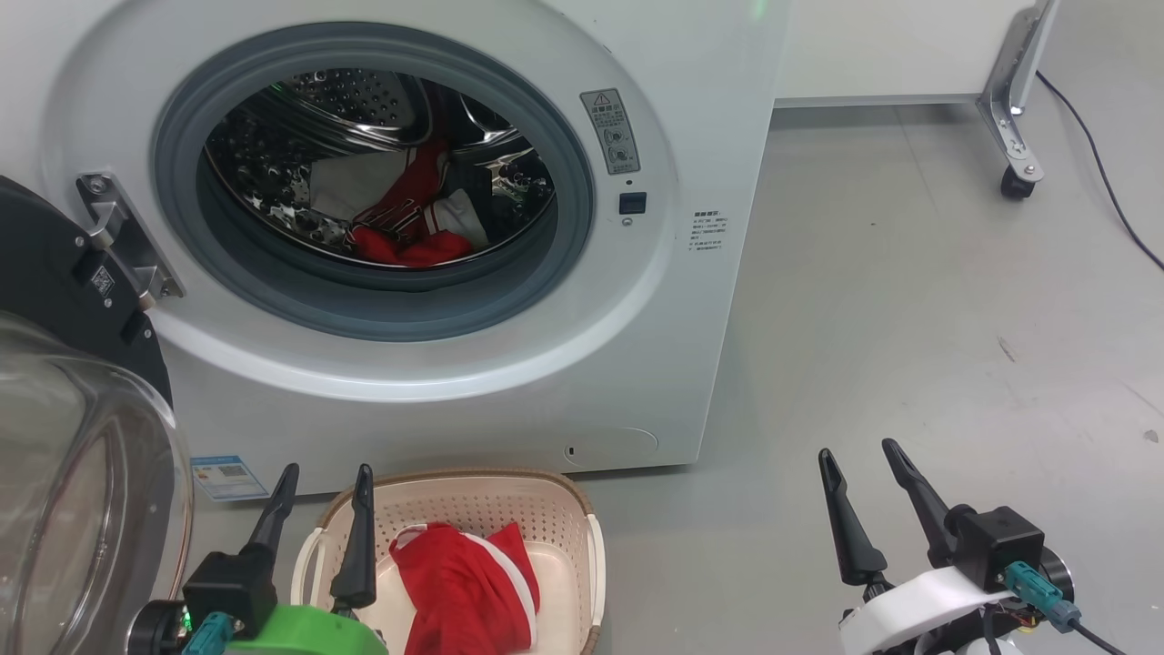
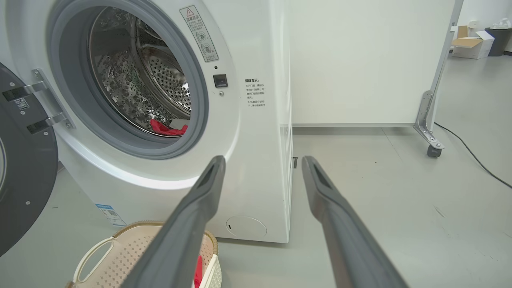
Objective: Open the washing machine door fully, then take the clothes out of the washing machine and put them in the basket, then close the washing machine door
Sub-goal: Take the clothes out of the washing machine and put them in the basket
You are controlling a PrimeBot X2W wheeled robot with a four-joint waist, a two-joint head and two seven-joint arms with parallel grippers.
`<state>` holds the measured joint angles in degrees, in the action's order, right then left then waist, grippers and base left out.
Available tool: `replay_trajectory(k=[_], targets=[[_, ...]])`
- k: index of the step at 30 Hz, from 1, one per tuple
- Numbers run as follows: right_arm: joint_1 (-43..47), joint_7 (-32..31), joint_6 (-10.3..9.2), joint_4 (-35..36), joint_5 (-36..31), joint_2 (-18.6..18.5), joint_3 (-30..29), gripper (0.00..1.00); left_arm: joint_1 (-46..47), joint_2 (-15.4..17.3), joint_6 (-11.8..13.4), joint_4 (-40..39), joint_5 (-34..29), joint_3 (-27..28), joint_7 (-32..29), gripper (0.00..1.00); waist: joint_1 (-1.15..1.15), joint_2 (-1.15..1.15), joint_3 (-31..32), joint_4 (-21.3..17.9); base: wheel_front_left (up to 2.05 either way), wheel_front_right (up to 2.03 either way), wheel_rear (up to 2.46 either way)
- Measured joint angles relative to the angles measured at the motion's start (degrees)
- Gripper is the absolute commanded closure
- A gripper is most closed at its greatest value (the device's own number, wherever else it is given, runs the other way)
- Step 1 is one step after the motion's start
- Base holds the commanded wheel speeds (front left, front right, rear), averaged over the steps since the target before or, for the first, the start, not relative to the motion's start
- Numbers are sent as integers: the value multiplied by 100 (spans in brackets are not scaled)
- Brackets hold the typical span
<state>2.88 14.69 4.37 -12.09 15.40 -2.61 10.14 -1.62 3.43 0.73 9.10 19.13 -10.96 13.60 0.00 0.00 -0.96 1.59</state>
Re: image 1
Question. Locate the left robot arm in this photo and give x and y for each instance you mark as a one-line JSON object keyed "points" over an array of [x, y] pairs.
{"points": [[155, 629]]}

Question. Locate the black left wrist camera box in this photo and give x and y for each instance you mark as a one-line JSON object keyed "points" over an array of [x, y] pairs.
{"points": [[227, 587]]}

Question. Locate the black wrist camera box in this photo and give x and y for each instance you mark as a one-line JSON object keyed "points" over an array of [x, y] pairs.
{"points": [[227, 587], [996, 546]]}

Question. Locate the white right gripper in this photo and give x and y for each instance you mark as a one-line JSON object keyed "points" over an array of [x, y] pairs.
{"points": [[918, 605]]}

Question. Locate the round white service flap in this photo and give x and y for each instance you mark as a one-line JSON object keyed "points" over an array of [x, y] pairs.
{"points": [[614, 446]]}

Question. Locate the blue energy label sticker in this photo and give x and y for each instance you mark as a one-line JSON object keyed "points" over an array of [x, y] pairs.
{"points": [[229, 478]]}

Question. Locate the black round glass washer door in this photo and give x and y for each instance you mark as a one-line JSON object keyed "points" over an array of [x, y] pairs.
{"points": [[82, 509]]}

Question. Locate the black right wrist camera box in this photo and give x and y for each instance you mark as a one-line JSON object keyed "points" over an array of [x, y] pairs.
{"points": [[996, 546]]}

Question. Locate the cream perforated basket brown rim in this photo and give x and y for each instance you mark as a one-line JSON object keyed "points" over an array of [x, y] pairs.
{"points": [[546, 518]]}

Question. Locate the red Bulls basketball jersey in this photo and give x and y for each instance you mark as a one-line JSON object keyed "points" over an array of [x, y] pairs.
{"points": [[400, 246]]}

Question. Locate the grey warning label sticker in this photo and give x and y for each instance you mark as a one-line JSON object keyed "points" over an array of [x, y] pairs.
{"points": [[611, 132]]}

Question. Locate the metal washing machine door hinge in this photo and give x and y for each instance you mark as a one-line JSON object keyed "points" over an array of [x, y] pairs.
{"points": [[118, 232]]}

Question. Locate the black caster wheel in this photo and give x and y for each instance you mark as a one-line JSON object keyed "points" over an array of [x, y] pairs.
{"points": [[1018, 184]]}

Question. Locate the white front-load washing machine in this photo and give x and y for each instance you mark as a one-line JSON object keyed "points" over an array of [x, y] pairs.
{"points": [[591, 382]]}

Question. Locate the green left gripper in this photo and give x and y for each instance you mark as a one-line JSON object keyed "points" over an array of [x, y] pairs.
{"points": [[309, 632]]}

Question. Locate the white cabinet panel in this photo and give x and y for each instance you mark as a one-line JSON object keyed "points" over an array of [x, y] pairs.
{"points": [[891, 45]]}

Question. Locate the silver metal cabinet leg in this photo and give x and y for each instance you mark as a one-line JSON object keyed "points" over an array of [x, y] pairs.
{"points": [[1014, 109]]}

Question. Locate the red shorts white trim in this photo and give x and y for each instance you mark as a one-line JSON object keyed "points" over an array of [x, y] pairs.
{"points": [[455, 591]]}

